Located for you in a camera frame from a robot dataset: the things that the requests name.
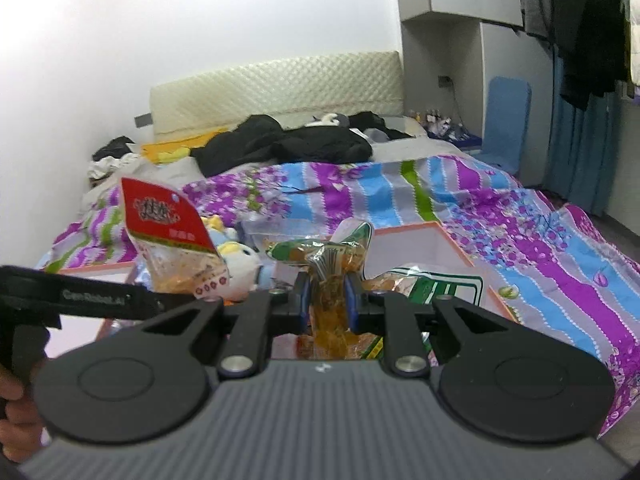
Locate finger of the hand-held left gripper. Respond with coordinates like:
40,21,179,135
160,292,198,317

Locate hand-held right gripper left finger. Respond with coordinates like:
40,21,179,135
80,272,313,377

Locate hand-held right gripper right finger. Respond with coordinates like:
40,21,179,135
345,272,561,377

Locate clear packet green top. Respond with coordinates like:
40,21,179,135
265,219,382,361

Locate deep pink white box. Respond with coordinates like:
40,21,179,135
270,221,522,361

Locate green white snack packet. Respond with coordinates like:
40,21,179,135
362,266,485,312

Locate clear packet red label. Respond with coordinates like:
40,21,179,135
120,176,232,297

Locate person's left hand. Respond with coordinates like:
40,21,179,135
0,362,47,463

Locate white blue plush toy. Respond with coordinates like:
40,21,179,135
200,215,263,303

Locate grey blue plastic packet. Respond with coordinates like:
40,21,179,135
241,217,301,256

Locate yellow cloth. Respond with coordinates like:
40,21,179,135
141,130,231,163

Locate pile of dark white clothes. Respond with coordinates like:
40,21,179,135
87,135,146,182

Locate black jacket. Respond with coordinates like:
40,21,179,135
192,114,375,177

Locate grey bed sheet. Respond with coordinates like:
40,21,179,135
80,135,453,203

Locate black grey clothes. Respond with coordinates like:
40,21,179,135
347,110,427,142

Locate purple floral striped blanket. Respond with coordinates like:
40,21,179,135
35,152,640,438

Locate row of small bottles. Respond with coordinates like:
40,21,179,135
410,107,483,150

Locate cream quilted headboard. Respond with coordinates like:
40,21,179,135
150,50,405,137

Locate blue floor chair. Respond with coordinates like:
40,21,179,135
481,76,532,177

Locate blue curtain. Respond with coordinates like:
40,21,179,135
544,50,632,217

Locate hanging dark clothes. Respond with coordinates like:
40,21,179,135
515,0,640,111

